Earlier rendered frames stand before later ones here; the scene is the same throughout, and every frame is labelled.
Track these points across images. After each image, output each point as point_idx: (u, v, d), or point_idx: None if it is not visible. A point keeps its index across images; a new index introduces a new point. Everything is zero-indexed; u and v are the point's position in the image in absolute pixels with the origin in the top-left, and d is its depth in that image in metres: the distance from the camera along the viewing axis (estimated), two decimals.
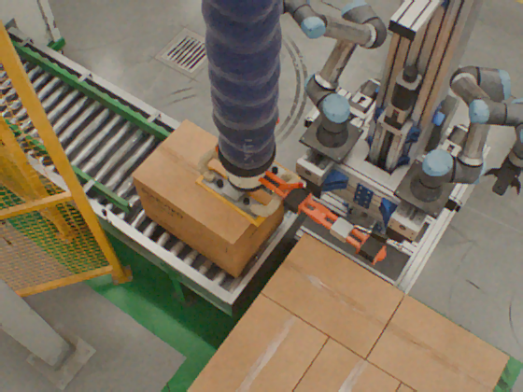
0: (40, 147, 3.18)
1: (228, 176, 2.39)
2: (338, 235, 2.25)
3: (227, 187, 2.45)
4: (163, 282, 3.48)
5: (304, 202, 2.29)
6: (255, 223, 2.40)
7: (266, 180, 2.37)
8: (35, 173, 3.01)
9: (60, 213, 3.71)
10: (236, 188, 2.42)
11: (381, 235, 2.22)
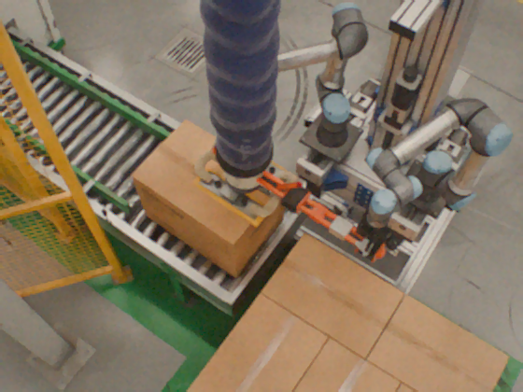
0: (40, 147, 3.18)
1: (226, 177, 2.39)
2: (337, 234, 2.26)
3: (225, 188, 2.45)
4: (163, 282, 3.48)
5: (303, 201, 2.30)
6: (254, 223, 2.40)
7: (264, 180, 2.37)
8: (35, 173, 3.01)
9: (60, 213, 3.71)
10: (234, 188, 2.42)
11: (377, 238, 2.22)
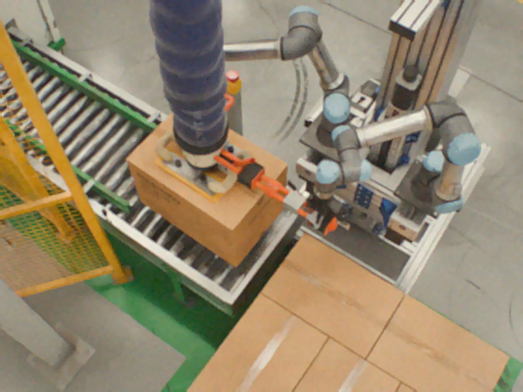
0: (40, 147, 3.18)
1: (185, 156, 2.47)
2: (290, 208, 2.35)
3: (185, 166, 2.53)
4: (163, 282, 3.48)
5: (258, 176, 2.38)
6: (212, 200, 2.49)
7: (221, 158, 2.46)
8: (35, 173, 3.01)
9: (60, 213, 3.71)
10: (193, 166, 2.50)
11: (329, 211, 2.31)
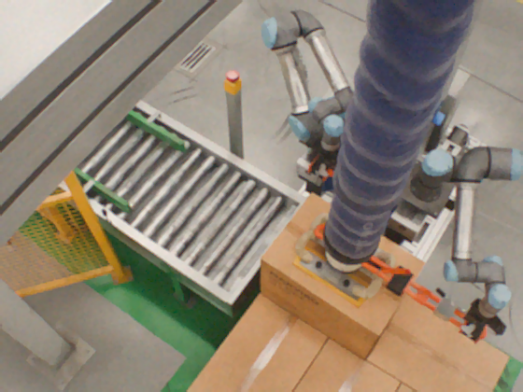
0: None
1: (330, 261, 2.40)
2: (442, 316, 2.27)
3: (327, 269, 2.46)
4: (163, 282, 3.48)
5: (409, 285, 2.31)
6: (357, 304, 2.42)
7: (368, 263, 2.39)
8: None
9: (60, 213, 3.71)
10: (337, 270, 2.43)
11: None
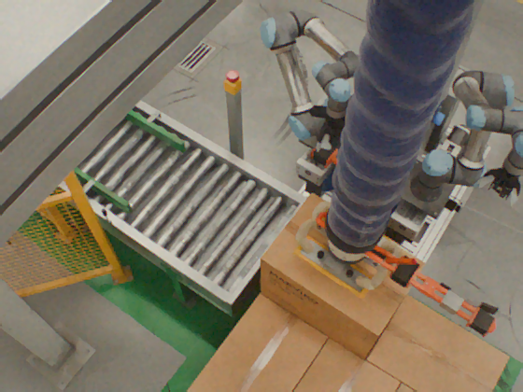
0: None
1: (332, 250, 2.30)
2: (448, 309, 2.18)
3: (329, 259, 2.36)
4: (163, 282, 3.48)
5: (415, 275, 2.21)
6: (360, 296, 2.32)
7: (372, 253, 2.29)
8: None
9: (60, 213, 3.71)
10: (340, 259, 2.33)
11: (490, 307, 2.15)
